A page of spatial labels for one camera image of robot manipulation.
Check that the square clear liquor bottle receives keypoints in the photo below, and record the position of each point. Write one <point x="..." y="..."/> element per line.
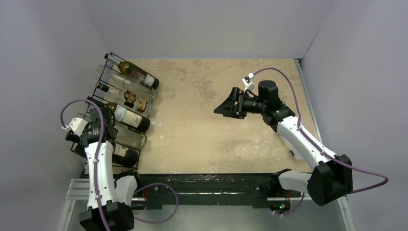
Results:
<point x="125" y="98"/>

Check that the dark green labelled wine bottle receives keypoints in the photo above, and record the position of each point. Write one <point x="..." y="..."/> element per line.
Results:
<point x="129" y="69"/>

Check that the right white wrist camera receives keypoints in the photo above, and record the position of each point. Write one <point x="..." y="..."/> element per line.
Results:
<point x="248" y="82"/>

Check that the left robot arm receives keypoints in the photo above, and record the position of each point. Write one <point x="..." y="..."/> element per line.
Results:
<point x="108" y="207"/>

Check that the aluminium frame rail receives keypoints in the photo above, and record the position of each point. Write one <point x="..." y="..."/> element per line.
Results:
<point x="79" y="188"/>

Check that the black wire wine rack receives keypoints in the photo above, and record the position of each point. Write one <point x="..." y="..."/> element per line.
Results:
<point x="99" y="95"/>

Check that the dark green bottle back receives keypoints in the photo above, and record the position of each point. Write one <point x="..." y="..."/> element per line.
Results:
<point x="122" y="155"/>

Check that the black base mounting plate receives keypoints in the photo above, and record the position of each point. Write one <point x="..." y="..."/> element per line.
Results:
<point x="258" y="190"/>

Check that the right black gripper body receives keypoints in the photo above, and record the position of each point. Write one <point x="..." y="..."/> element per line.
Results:
<point x="238" y="102"/>

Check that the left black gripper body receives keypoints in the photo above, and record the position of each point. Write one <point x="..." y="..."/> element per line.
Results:
<point x="115" y="132"/>

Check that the clear wine bottle dark label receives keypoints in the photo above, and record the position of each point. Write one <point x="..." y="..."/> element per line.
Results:
<point x="126" y="82"/>

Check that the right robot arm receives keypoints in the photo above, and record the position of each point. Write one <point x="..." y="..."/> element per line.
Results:
<point x="330" y="178"/>

